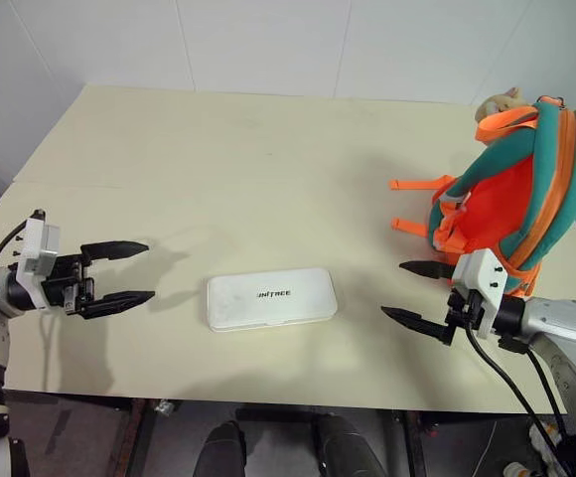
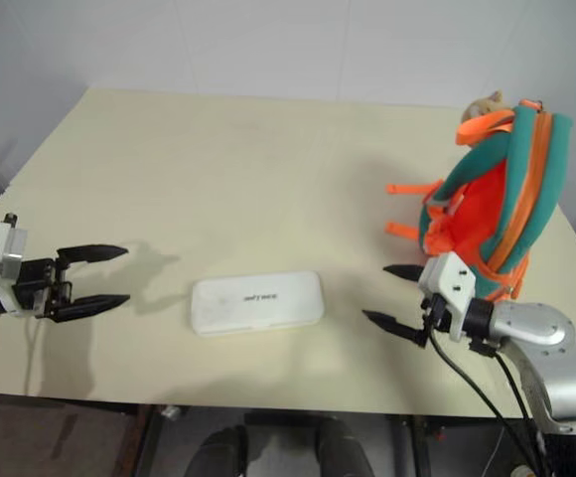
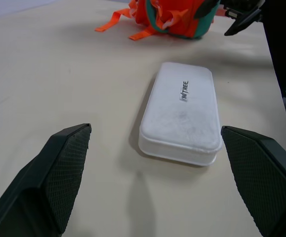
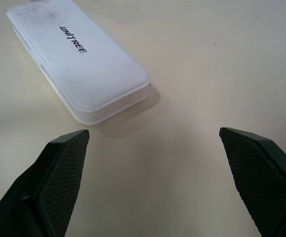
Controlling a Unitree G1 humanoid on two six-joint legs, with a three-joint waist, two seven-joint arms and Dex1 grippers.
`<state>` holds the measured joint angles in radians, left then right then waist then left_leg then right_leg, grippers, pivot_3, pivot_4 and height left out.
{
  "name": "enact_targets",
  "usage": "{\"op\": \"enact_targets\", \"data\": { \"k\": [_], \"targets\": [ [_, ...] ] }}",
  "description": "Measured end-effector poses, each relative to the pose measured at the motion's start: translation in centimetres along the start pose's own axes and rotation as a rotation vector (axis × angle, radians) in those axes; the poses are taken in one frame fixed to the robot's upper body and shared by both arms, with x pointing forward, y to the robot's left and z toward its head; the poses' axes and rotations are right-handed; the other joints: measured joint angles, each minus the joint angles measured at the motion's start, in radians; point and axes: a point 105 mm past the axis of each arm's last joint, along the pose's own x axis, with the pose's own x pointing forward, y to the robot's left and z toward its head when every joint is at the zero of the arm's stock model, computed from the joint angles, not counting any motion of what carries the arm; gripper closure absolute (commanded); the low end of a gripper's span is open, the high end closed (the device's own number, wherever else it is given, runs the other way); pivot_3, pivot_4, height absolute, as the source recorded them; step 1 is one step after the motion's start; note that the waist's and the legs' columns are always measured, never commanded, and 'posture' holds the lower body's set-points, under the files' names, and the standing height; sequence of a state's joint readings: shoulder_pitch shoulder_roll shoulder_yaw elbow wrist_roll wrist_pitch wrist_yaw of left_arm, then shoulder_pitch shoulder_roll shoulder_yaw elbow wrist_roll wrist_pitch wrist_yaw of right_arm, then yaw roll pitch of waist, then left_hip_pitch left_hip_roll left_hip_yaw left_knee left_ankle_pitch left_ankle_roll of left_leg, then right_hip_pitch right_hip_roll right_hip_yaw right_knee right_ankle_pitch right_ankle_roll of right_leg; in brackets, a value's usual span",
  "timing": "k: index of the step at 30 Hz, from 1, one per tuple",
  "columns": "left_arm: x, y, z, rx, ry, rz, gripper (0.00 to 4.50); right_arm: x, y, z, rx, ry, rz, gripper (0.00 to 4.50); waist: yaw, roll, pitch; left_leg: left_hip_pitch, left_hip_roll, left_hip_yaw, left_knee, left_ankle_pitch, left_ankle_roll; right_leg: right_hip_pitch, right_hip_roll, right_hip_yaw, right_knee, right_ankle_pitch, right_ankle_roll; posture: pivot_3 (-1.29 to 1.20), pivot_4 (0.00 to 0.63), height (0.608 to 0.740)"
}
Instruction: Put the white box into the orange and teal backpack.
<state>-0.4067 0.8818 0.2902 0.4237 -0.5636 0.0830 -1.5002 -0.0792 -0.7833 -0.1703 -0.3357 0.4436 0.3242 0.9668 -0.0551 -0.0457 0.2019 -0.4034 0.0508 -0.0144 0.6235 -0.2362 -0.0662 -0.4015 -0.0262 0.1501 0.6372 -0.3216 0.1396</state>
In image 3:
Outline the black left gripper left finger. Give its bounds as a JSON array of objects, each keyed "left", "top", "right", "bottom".
[{"left": 0, "top": 122, "right": 93, "bottom": 237}]

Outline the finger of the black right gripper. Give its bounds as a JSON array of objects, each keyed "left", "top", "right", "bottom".
[
  {"left": 194, "top": 0, "right": 221, "bottom": 20},
  {"left": 223, "top": 8, "right": 264, "bottom": 37}
]

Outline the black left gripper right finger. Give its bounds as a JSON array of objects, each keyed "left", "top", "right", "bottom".
[{"left": 220, "top": 125, "right": 286, "bottom": 237}]

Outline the orange and green backpack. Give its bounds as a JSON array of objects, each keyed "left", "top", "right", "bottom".
[{"left": 94, "top": 0, "right": 226, "bottom": 41}]

